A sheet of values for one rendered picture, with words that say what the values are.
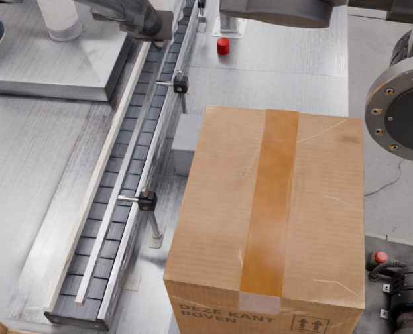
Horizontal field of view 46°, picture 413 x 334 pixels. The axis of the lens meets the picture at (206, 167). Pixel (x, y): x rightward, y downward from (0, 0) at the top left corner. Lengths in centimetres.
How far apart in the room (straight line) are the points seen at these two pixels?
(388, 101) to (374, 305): 91
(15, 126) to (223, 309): 77
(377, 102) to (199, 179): 28
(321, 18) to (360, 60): 220
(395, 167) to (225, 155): 154
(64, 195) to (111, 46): 44
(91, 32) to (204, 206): 82
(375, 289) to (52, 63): 112
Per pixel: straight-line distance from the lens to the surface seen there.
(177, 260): 61
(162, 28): 114
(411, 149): 82
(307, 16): 42
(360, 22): 288
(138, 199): 85
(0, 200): 113
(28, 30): 145
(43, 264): 100
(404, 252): 169
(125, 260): 93
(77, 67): 127
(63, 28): 134
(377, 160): 219
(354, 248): 63
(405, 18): 43
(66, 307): 89
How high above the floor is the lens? 166
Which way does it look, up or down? 52 degrees down
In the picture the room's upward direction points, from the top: 6 degrees counter-clockwise
